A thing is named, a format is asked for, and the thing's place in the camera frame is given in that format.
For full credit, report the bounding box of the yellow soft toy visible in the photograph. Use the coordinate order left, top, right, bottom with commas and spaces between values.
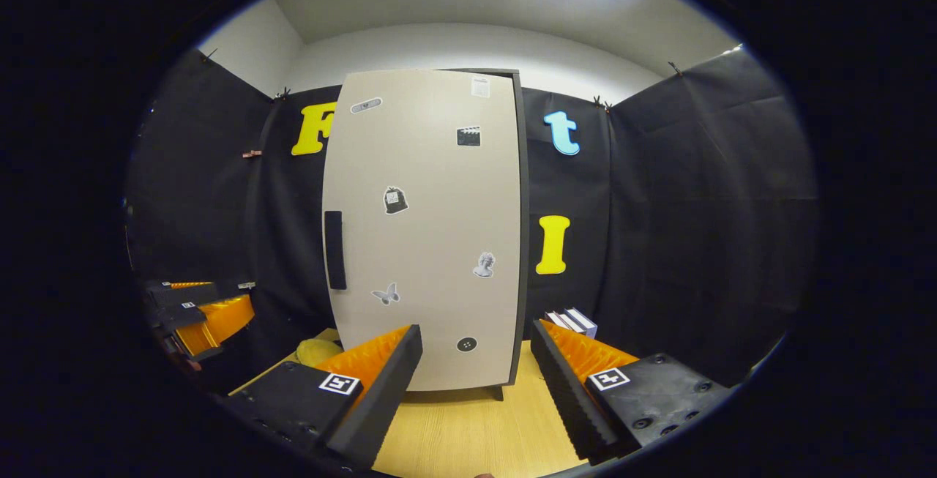
296, 338, 343, 370

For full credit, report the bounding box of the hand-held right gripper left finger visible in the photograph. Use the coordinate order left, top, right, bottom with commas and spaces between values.
223, 324, 424, 470

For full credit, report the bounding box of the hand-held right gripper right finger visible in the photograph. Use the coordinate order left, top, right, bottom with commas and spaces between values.
530, 319, 733, 464

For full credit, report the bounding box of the blue spine book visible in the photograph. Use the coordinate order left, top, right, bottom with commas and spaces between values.
564, 307, 599, 340

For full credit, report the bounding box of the black backdrop cloth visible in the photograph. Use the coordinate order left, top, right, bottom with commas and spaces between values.
124, 45, 819, 395

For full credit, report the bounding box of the dark grey cabinet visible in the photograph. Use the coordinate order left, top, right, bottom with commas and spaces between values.
321, 67, 531, 402

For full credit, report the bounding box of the beige cabinet door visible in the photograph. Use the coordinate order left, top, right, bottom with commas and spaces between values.
322, 70, 522, 392

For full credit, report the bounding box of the black door handle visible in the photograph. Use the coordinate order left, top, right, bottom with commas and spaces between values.
324, 210, 348, 291

